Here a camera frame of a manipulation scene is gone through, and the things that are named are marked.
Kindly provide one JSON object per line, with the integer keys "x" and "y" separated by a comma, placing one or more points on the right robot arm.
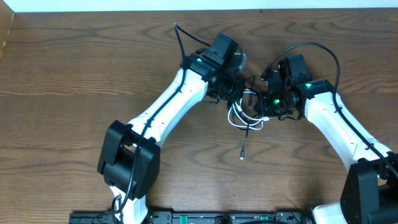
{"x": 370, "y": 191}

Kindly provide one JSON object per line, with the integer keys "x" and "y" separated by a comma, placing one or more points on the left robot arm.
{"x": 130, "y": 155}

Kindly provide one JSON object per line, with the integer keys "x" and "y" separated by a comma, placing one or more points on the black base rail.
{"x": 279, "y": 216}

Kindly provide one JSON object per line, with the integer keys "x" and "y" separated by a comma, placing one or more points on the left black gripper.
{"x": 232, "y": 90}

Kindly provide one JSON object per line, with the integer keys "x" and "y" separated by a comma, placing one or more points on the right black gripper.
{"x": 267, "y": 106}

